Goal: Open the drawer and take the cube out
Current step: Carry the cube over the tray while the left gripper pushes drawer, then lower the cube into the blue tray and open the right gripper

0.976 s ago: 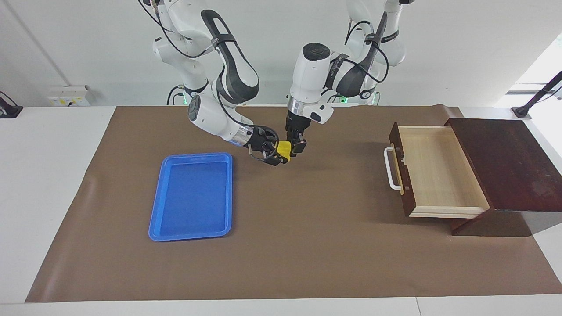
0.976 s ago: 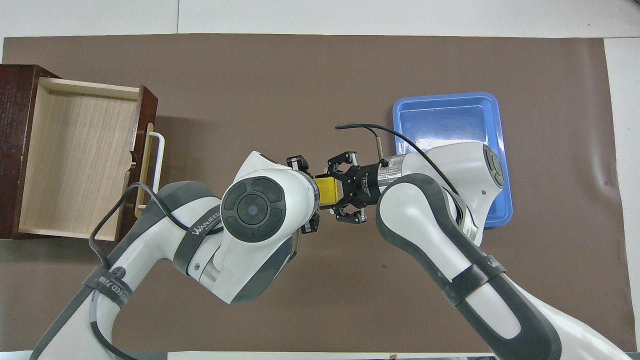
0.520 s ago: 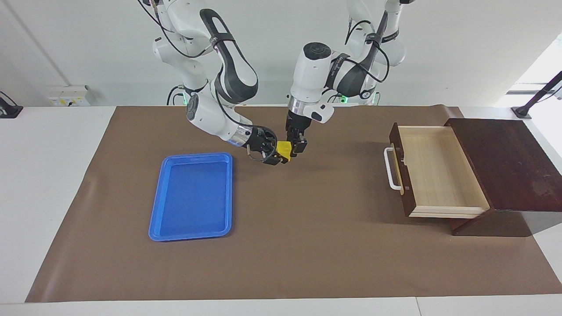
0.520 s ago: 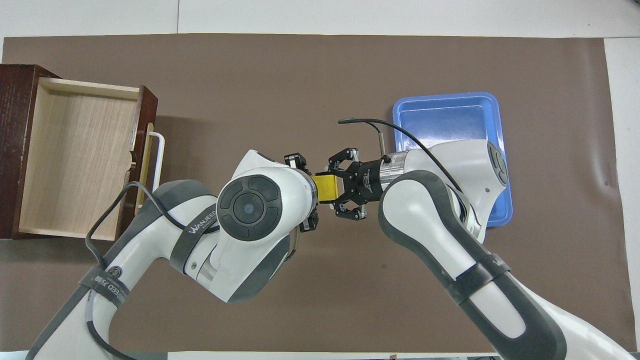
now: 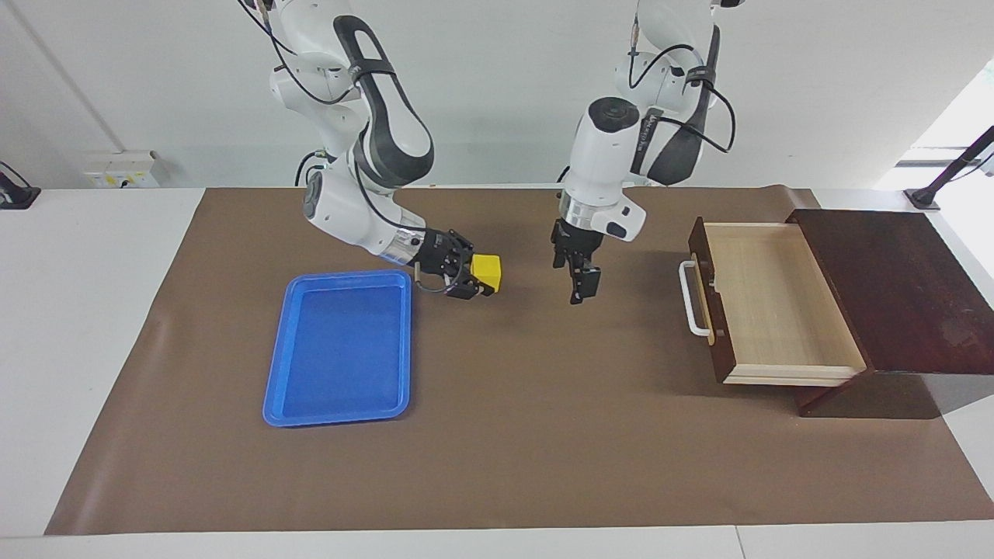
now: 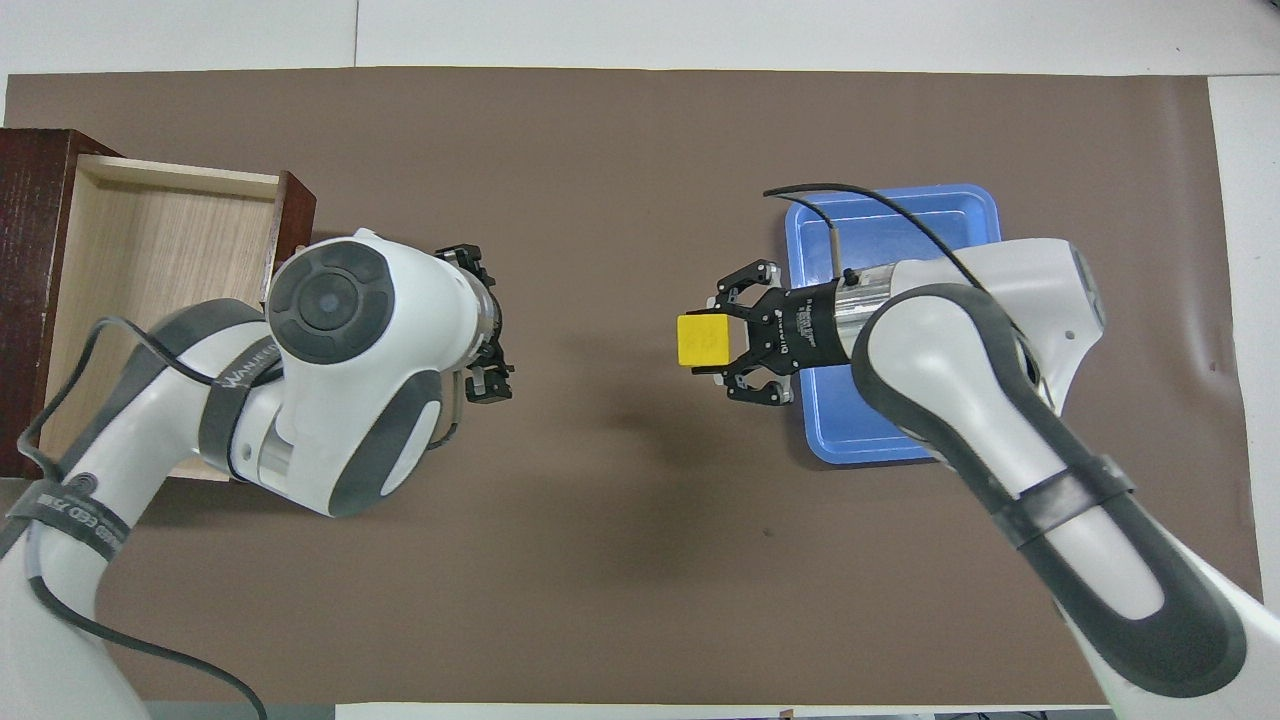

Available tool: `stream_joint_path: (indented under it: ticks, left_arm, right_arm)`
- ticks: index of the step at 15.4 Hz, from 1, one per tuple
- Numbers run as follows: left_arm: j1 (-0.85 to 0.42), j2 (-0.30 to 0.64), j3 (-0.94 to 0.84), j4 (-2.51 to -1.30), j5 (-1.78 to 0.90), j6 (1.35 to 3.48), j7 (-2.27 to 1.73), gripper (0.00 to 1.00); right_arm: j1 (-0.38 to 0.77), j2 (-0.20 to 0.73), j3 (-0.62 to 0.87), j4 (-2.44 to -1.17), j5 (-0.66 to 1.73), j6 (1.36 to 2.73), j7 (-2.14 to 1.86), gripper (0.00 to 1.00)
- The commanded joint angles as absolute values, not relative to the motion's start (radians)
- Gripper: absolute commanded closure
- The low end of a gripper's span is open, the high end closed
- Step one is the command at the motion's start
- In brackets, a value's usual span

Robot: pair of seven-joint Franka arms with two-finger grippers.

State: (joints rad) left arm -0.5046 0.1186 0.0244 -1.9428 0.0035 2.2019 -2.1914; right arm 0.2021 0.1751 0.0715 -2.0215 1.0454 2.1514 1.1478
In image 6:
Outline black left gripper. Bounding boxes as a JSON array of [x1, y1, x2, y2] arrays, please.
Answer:
[[437, 243, 514, 404]]

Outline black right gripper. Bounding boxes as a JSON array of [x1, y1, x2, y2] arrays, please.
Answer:
[[712, 258, 853, 404]]

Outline yellow cube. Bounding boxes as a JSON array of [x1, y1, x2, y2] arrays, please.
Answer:
[[677, 312, 738, 369]]

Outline wooden drawer with white handle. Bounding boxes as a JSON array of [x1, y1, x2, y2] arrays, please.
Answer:
[[45, 153, 318, 483]]

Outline blue plastic tray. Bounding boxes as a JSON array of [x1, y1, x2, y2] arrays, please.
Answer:
[[783, 184, 1004, 466]]

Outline brown table mat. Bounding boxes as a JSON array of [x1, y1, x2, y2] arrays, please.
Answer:
[[0, 67, 1263, 706]]

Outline dark brown wooden cabinet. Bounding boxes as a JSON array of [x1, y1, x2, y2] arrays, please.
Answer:
[[0, 128, 123, 479]]

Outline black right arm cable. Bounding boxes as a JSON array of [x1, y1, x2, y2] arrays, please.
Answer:
[[763, 183, 1013, 333]]

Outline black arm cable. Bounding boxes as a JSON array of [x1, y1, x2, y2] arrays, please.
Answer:
[[18, 316, 271, 720], [763, 183, 1013, 333]]

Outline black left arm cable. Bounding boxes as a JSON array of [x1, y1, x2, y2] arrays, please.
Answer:
[[18, 316, 271, 720]]

